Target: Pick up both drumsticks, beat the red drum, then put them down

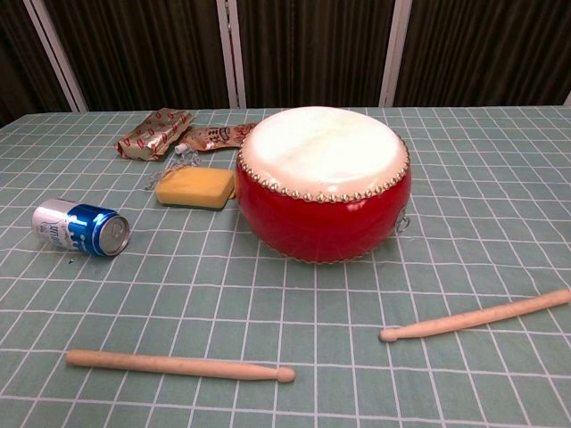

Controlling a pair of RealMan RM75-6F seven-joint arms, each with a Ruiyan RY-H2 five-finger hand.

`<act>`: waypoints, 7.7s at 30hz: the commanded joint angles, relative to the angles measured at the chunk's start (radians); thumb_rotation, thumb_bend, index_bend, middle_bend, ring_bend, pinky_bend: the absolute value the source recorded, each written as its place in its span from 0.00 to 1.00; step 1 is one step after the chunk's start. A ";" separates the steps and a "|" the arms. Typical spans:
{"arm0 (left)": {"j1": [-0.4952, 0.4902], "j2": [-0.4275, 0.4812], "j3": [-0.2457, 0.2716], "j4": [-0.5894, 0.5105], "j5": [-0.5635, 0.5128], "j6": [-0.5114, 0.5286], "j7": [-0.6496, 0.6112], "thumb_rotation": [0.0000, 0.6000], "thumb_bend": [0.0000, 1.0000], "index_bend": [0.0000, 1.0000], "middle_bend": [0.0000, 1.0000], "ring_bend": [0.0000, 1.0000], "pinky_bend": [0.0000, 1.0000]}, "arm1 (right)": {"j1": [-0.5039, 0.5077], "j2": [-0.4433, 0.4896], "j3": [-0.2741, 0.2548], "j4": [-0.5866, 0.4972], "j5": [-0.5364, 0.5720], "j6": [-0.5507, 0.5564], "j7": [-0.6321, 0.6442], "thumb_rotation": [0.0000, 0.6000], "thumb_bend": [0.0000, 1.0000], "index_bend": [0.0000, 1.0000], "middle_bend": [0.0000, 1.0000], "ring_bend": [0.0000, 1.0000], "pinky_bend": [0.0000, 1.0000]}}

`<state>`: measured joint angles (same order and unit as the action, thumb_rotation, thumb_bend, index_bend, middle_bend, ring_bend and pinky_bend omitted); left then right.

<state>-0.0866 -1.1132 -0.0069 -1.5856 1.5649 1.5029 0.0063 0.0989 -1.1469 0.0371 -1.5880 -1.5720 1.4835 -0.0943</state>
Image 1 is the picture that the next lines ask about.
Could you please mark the pale wooden drumstick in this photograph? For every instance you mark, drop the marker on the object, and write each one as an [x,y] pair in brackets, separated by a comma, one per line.
[468,318]
[178,364]

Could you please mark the red drum with white skin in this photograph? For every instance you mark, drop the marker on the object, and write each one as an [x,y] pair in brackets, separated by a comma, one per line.
[321,223]

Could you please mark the yellow sponge with green base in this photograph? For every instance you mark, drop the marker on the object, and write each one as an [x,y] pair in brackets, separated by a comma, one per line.
[196,187]

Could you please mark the green checked tablecloth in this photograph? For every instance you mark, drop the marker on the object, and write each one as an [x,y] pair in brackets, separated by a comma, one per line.
[267,312]

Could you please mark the orange foil snack packet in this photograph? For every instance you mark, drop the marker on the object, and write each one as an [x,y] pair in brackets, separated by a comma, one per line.
[214,136]

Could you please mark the gold snack wrapper red print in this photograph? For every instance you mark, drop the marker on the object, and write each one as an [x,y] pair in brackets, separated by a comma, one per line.
[154,134]

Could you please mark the dark ribbed partition panel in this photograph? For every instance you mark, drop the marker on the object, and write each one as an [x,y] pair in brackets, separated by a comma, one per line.
[490,53]
[143,53]
[18,53]
[312,53]

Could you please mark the blue and white drink can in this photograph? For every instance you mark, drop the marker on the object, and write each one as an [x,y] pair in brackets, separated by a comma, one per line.
[85,227]

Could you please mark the white partition post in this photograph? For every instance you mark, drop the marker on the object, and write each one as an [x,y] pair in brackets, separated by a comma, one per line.
[233,67]
[57,53]
[394,53]

